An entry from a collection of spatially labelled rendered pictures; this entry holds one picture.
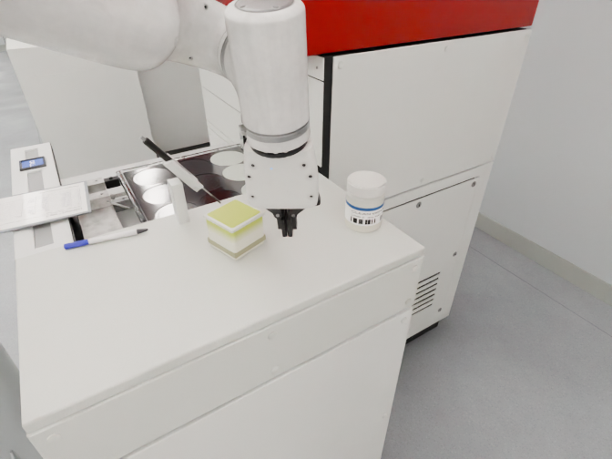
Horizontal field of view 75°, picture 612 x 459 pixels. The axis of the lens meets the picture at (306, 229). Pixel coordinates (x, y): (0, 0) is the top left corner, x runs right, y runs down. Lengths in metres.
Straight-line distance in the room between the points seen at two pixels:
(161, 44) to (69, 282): 0.46
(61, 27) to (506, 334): 1.93
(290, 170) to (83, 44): 0.27
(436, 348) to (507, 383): 0.29
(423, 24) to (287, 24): 0.64
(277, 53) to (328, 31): 0.44
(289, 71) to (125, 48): 0.16
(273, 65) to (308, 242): 0.37
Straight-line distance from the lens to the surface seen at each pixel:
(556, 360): 2.04
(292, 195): 0.56
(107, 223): 1.03
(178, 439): 0.71
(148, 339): 0.60
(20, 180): 1.14
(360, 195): 0.71
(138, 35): 0.38
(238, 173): 1.11
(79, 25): 0.37
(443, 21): 1.09
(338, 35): 0.89
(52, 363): 0.63
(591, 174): 2.25
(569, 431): 1.84
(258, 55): 0.44
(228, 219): 0.67
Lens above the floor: 1.40
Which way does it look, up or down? 35 degrees down
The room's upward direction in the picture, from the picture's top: straight up
